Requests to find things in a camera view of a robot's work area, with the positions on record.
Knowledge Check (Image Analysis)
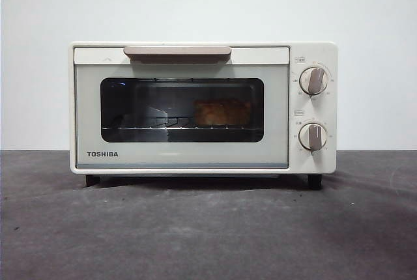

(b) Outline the cream toaster oven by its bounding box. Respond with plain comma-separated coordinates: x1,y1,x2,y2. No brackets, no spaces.
68,41,339,191

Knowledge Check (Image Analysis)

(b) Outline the metal wire oven rack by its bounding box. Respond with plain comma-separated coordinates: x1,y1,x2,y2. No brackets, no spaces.
102,116,263,130

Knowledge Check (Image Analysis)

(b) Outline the oven door with beige handle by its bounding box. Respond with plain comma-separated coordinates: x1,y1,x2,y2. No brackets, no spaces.
74,45,291,169

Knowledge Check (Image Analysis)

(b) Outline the orange-brown bread loaf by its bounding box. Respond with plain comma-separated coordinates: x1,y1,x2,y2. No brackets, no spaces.
194,97,252,126

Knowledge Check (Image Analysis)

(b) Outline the beige oven knob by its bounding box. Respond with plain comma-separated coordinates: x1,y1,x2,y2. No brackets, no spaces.
299,66,329,96
298,122,328,155

